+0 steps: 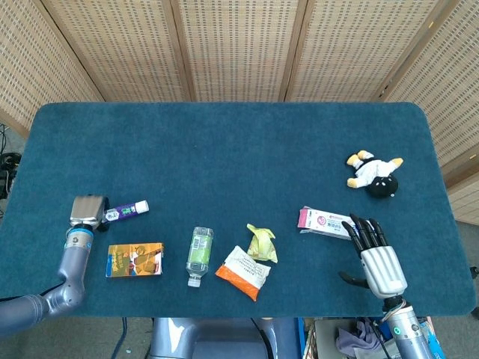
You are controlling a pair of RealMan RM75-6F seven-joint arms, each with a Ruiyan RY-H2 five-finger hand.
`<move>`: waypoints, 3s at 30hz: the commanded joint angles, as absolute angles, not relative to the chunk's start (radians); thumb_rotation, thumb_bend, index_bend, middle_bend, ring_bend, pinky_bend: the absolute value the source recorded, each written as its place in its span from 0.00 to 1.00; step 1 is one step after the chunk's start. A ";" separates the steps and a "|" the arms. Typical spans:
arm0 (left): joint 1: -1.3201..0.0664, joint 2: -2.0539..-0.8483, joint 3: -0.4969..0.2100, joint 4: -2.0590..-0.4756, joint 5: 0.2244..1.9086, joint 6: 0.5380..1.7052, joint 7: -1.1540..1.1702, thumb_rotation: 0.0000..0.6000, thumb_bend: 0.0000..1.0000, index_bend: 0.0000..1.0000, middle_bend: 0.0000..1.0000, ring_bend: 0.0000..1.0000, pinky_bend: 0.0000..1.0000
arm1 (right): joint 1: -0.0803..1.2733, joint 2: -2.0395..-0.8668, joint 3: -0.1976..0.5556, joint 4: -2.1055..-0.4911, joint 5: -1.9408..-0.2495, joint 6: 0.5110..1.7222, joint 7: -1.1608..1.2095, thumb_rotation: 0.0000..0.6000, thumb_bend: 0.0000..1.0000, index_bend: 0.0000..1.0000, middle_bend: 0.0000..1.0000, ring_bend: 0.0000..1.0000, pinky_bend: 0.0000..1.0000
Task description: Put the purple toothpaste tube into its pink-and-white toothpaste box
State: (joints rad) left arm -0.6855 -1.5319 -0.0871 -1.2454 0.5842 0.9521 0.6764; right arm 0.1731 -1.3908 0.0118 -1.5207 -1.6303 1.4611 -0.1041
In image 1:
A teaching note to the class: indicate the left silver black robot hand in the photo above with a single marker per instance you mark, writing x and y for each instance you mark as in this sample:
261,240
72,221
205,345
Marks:
87,211

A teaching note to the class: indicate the crumpled yellow-green snack bag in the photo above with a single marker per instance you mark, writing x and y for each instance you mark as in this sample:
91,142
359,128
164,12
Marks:
262,245

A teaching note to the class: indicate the grey robot torso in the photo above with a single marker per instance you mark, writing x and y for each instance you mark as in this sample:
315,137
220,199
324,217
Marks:
217,340

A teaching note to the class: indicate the blue printed package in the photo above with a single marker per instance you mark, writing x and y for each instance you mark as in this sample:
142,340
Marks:
434,340

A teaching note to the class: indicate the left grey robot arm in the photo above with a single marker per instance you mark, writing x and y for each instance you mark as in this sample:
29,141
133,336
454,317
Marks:
73,261

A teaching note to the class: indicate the purple toothpaste tube white cap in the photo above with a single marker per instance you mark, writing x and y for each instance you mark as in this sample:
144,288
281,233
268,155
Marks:
127,210

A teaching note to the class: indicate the pink white box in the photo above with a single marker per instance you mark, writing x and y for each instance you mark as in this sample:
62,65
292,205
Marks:
325,222

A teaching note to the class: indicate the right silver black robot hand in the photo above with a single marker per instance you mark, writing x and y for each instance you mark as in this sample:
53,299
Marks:
381,269

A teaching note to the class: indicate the clear bottle green label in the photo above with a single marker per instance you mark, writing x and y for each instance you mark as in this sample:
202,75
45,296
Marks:
200,250

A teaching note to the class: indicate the grey purple crumpled cloth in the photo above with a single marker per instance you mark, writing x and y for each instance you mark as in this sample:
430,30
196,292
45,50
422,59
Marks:
355,336

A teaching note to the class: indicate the orange white snack packet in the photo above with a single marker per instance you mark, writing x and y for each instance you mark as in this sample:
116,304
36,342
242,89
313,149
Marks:
243,273

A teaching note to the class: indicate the black white plush penguin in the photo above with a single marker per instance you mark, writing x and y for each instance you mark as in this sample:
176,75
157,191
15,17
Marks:
368,170

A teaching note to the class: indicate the orange printed snack carton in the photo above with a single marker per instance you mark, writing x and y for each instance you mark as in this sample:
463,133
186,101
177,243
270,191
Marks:
134,260

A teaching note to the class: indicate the teal felt table cover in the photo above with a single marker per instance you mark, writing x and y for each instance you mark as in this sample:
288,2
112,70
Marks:
232,149

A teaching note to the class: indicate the woven wooden folding screen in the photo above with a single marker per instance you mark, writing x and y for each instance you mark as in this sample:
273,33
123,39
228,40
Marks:
239,48

